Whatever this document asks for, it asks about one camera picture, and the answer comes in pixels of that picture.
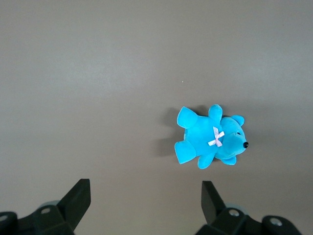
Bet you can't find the blue teddy bear plush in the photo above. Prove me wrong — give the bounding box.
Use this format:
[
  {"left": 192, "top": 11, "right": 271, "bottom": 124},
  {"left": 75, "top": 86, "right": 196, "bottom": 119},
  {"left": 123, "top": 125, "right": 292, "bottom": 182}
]
[{"left": 174, "top": 104, "right": 249, "bottom": 170}]

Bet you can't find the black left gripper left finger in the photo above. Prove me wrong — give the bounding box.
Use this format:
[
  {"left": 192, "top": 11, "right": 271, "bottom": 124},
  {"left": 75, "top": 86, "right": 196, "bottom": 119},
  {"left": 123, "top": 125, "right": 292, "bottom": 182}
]
[{"left": 14, "top": 178, "right": 92, "bottom": 235}]

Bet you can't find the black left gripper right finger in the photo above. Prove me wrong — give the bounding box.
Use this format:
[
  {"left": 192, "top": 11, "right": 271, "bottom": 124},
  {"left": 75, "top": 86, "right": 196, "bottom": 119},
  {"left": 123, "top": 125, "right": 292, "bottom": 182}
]
[{"left": 195, "top": 180, "right": 265, "bottom": 235}]

